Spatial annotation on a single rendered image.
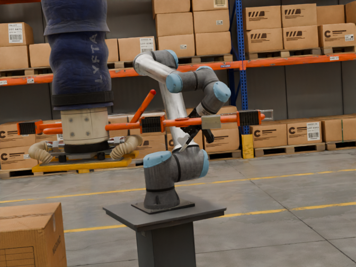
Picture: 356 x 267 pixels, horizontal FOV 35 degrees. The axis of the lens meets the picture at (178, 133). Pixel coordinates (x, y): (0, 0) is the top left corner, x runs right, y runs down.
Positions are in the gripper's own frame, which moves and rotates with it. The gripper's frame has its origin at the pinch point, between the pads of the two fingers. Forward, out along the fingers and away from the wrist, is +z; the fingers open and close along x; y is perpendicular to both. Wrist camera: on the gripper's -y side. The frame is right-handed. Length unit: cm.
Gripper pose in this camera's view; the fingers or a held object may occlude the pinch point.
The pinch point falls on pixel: (184, 145)
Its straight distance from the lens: 272.7
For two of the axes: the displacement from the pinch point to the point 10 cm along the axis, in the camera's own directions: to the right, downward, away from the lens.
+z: -5.3, 6.8, 5.0
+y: -8.1, -5.8, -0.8
